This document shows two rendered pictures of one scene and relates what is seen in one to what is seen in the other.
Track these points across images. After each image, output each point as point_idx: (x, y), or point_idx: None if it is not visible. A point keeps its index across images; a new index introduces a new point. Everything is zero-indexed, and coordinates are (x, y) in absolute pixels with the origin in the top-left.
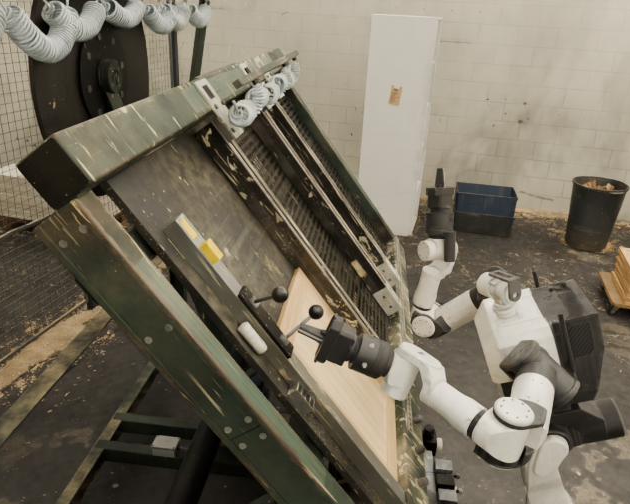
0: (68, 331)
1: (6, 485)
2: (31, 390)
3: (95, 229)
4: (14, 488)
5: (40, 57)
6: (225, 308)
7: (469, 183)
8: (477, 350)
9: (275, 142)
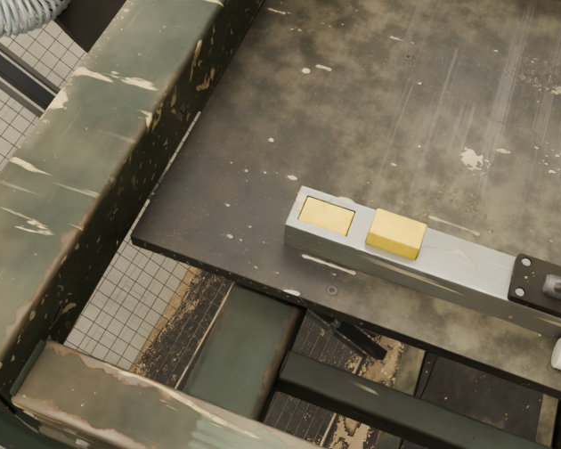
0: None
1: (482, 401)
2: (410, 346)
3: (77, 430)
4: (491, 403)
5: (33, 25)
6: (500, 324)
7: None
8: None
9: None
